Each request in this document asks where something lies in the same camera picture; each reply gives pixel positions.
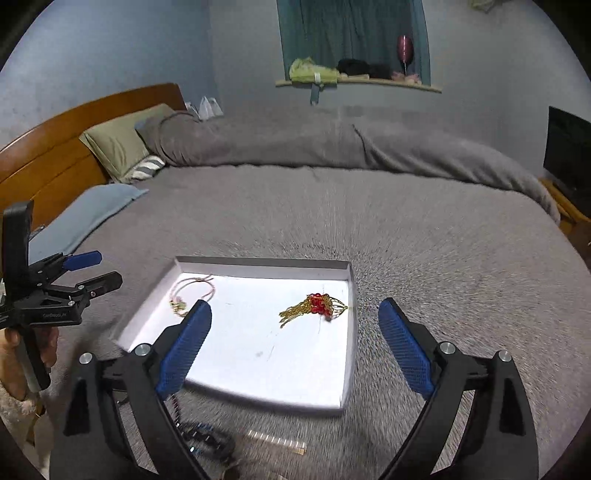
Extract grey duvet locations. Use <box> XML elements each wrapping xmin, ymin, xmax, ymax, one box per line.
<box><xmin>136</xmin><ymin>107</ymin><xmax>562</xmax><ymax>223</ymax></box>

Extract blue bead bracelet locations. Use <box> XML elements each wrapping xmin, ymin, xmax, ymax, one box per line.
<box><xmin>178</xmin><ymin>422</ymin><xmax>236</xmax><ymax>463</ymax></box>

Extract black cloth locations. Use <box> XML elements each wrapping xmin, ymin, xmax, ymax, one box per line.
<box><xmin>337</xmin><ymin>58</ymin><xmax>392</xmax><ymax>79</ymax></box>

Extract gold tassel ornament red beads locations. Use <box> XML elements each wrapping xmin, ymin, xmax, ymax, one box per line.
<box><xmin>278</xmin><ymin>292</ymin><xmax>348</xmax><ymax>330</ymax></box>

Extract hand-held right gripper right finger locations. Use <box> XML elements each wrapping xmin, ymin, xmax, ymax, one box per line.
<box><xmin>378</xmin><ymin>298</ymin><xmax>540</xmax><ymax>480</ymax></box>

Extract black television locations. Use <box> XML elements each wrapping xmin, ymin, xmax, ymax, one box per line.
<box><xmin>543</xmin><ymin>106</ymin><xmax>591</xmax><ymax>205</ymax></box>

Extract wooden headboard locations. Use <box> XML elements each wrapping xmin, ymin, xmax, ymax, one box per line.
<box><xmin>0</xmin><ymin>83</ymin><xmax>186</xmax><ymax>228</ymax></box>

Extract grey cardboard box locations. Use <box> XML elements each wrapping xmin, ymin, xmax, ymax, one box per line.
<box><xmin>111</xmin><ymin>256</ymin><xmax>358</xmax><ymax>415</ymax></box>

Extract teal curtain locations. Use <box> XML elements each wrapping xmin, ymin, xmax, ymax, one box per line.
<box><xmin>278</xmin><ymin>0</ymin><xmax>431</xmax><ymax>86</ymax></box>

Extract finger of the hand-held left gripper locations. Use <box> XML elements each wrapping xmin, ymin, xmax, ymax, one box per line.
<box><xmin>64</xmin><ymin>250</ymin><xmax>103</xmax><ymax>271</ymax></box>
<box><xmin>74</xmin><ymin>271</ymin><xmax>123</xmax><ymax>302</ymax></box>

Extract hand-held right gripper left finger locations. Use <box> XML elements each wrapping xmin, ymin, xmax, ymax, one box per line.
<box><xmin>50</xmin><ymin>299</ymin><xmax>213</xmax><ymax>480</ymax></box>

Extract wooden window sill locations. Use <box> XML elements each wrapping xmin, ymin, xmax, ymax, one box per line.
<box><xmin>275</xmin><ymin>76</ymin><xmax>442</xmax><ymax>94</ymax></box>

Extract pink cord bracelet jade pendant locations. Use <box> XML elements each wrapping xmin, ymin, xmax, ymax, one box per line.
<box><xmin>169</xmin><ymin>274</ymin><xmax>217</xmax><ymax>317</ymax></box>

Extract white plastic bag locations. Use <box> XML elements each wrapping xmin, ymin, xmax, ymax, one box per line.
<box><xmin>186</xmin><ymin>96</ymin><xmax>225</xmax><ymax>121</ymax></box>

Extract light blue blanket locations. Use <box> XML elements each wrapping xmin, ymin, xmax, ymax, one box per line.
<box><xmin>27</xmin><ymin>183</ymin><xmax>149</xmax><ymax>262</ymax></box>

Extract olive pillow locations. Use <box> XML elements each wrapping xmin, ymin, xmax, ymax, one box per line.
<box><xmin>79</xmin><ymin>103</ymin><xmax>175</xmax><ymax>184</ymax></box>

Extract wooden television stand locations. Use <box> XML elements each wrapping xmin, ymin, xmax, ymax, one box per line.
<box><xmin>537</xmin><ymin>177</ymin><xmax>591</xmax><ymax>225</ymax></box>

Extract green cloth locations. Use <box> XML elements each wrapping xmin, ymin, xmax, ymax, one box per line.
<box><xmin>288</xmin><ymin>57</ymin><xmax>341</xmax><ymax>85</ymax></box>

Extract grey bed cover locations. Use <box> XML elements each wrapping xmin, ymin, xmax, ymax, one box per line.
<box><xmin>0</xmin><ymin>164</ymin><xmax>591</xmax><ymax>480</ymax></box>

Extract person's left hand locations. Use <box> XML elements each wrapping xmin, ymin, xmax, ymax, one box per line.
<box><xmin>0</xmin><ymin>325</ymin><xmax>60</xmax><ymax>403</ymax></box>

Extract gold pearl hair clip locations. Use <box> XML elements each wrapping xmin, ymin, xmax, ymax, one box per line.
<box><xmin>246</xmin><ymin>429</ymin><xmax>308</xmax><ymax>456</ymax></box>

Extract striped pillow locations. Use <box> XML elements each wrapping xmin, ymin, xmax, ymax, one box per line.
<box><xmin>124</xmin><ymin>155</ymin><xmax>166</xmax><ymax>181</ymax></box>

